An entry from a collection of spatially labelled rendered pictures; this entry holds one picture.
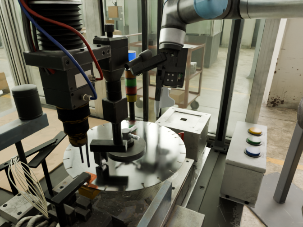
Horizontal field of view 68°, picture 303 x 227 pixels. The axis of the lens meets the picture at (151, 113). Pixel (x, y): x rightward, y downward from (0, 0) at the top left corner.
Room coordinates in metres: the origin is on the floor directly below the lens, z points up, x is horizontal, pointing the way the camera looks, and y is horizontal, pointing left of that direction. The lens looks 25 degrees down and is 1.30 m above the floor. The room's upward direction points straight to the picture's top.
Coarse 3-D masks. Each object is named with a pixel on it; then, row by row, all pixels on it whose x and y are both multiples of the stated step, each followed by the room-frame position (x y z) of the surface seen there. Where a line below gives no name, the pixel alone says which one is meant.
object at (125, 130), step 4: (124, 128) 0.53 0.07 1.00; (128, 128) 0.53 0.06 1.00; (132, 128) 0.54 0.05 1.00; (124, 132) 0.51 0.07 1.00; (128, 132) 0.51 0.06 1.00; (124, 136) 0.51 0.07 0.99; (128, 136) 0.51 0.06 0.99; (132, 136) 0.50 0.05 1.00; (136, 136) 0.50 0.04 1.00; (128, 140) 0.51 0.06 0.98
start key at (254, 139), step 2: (250, 136) 0.65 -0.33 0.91; (252, 136) 0.65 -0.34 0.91; (254, 136) 0.65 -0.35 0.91; (248, 138) 0.64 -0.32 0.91; (250, 138) 0.64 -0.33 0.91; (252, 138) 0.64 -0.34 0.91; (254, 138) 0.64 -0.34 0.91; (256, 138) 0.64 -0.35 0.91; (258, 138) 0.64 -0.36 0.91; (248, 140) 0.63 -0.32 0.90; (250, 140) 0.63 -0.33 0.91; (252, 140) 0.63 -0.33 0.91; (254, 140) 0.63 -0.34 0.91; (256, 140) 0.63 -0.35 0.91; (258, 140) 0.63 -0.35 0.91; (260, 140) 0.63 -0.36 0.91; (250, 142) 0.62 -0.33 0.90; (252, 142) 0.62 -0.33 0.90; (254, 142) 0.61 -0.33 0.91; (256, 142) 0.61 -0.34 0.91; (258, 142) 0.61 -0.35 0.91; (260, 142) 0.62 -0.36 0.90
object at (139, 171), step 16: (96, 128) 0.63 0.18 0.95; (144, 128) 0.63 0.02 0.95; (160, 128) 0.63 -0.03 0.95; (160, 144) 0.54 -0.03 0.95; (176, 144) 0.54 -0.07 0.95; (64, 160) 0.46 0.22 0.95; (80, 160) 0.46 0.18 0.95; (112, 160) 0.46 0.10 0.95; (128, 160) 0.46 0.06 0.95; (144, 160) 0.46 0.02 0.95; (160, 160) 0.46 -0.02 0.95; (176, 160) 0.46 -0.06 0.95; (96, 176) 0.40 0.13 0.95; (112, 176) 0.40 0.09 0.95; (128, 176) 0.40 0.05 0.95; (144, 176) 0.40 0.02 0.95; (160, 176) 0.40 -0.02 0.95
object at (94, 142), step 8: (112, 128) 0.44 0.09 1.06; (120, 128) 0.44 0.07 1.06; (120, 136) 0.44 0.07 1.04; (96, 144) 0.44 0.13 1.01; (104, 144) 0.44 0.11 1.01; (112, 144) 0.44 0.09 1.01; (120, 144) 0.44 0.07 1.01; (96, 152) 0.44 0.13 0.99; (104, 152) 0.45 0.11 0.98; (120, 152) 0.43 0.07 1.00; (96, 160) 0.44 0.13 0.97
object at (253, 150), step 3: (249, 147) 0.58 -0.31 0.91; (252, 147) 0.58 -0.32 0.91; (255, 147) 0.58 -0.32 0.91; (246, 150) 0.57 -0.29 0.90; (249, 150) 0.57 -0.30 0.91; (252, 150) 0.57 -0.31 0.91; (255, 150) 0.57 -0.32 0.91; (258, 150) 0.57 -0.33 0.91; (249, 153) 0.56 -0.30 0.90; (252, 153) 0.55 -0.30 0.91; (255, 153) 0.55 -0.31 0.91; (258, 153) 0.55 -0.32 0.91
